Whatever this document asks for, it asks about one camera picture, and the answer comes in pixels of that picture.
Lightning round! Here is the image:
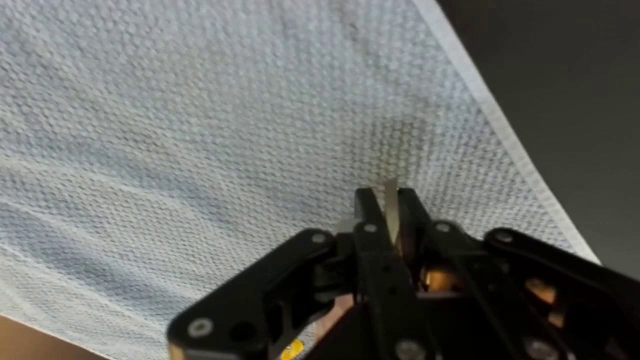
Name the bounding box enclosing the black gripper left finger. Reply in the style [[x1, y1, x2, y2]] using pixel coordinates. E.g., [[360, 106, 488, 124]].
[[166, 185, 428, 360]]

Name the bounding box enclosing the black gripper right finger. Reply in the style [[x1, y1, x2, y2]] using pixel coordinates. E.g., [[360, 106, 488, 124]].
[[397, 185, 640, 360]]

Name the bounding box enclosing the copper cup with handle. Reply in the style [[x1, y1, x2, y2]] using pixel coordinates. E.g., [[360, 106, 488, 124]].
[[277, 175, 562, 360]]

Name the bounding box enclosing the round black table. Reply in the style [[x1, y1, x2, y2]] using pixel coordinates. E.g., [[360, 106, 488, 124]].
[[436, 0, 640, 281]]

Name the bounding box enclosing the light blue towel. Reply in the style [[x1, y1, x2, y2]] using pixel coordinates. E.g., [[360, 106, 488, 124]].
[[0, 0, 603, 360]]

